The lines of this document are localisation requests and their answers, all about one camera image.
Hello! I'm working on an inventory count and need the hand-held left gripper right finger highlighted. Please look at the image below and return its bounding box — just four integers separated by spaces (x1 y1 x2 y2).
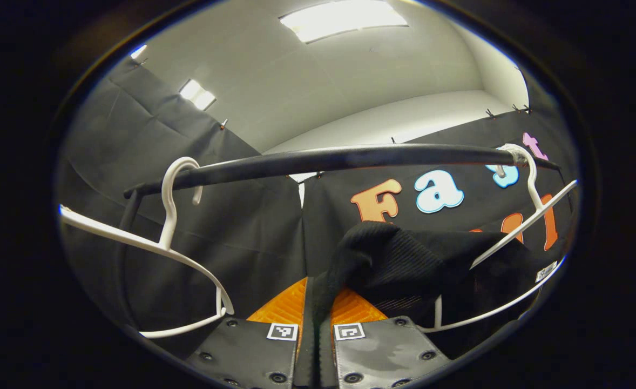
318 286 452 389

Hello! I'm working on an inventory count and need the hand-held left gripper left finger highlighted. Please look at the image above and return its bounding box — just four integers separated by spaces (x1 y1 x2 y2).
185 277 314 389

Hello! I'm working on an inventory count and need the black jacket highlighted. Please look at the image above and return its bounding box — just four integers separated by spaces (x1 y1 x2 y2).
310 220 559 360

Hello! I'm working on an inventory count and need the white plastic clothes hanger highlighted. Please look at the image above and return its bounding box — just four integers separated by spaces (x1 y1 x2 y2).
418 143 579 333
59 157 235 339

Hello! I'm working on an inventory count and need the black backdrop cloth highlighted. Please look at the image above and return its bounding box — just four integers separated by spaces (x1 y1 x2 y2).
56 57 580 357

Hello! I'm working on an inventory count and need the large ceiling light panel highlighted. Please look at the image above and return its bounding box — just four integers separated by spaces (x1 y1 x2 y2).
279 0 408 44

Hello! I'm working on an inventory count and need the black clothes rail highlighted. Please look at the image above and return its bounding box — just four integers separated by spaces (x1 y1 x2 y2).
116 143 561 325

